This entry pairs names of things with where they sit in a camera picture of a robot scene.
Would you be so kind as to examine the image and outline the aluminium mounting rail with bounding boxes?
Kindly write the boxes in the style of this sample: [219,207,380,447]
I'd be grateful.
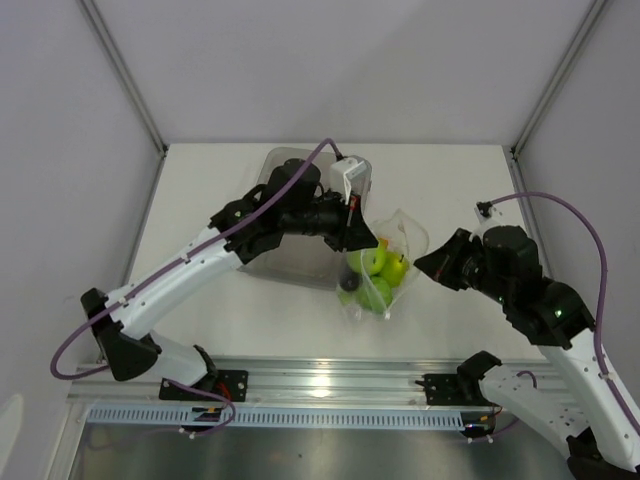
[67,357,576,409]

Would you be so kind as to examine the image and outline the white slotted cable duct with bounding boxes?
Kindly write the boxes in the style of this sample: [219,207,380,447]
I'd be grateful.
[86,404,465,431]

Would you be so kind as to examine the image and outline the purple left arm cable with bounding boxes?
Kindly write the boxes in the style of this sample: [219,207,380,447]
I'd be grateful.
[49,138,346,440]

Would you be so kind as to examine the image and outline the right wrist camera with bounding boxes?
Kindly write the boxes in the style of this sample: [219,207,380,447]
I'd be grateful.
[475,201,503,230]

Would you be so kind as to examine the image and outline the purple eggplant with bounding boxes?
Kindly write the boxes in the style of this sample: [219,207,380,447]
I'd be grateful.
[338,268,362,292]

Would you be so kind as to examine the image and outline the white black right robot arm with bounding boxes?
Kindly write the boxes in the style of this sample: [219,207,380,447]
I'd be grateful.
[414,225,639,479]

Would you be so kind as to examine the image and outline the green custard apple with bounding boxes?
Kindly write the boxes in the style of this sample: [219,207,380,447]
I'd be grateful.
[355,276,393,315]

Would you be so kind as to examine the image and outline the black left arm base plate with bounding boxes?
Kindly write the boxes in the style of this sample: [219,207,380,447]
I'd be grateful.
[159,370,249,403]

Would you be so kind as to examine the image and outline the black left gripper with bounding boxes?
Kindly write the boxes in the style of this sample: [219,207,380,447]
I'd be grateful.
[283,188,379,254]

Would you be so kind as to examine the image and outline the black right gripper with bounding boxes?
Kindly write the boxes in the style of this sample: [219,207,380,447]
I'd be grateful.
[413,228,511,304]

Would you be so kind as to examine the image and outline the aluminium frame post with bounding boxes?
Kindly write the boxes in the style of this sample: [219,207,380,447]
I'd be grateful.
[76,0,168,158]
[509,0,613,161]

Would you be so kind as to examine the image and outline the grey plastic food bin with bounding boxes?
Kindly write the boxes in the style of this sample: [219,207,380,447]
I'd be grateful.
[241,152,372,290]

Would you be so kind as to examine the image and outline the clear dotted zip bag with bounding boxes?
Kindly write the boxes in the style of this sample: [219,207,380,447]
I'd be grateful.
[335,209,430,322]

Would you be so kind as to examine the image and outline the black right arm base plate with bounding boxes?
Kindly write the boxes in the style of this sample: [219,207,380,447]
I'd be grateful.
[414,373,493,407]

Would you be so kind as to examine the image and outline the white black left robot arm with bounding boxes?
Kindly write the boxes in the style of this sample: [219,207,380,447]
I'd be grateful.
[81,157,377,400]

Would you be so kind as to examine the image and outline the right aluminium frame post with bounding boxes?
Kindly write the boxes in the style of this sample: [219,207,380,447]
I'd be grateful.
[509,0,613,161]

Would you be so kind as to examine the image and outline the left aluminium frame post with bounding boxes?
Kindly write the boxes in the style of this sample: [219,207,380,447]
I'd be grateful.
[76,0,168,158]

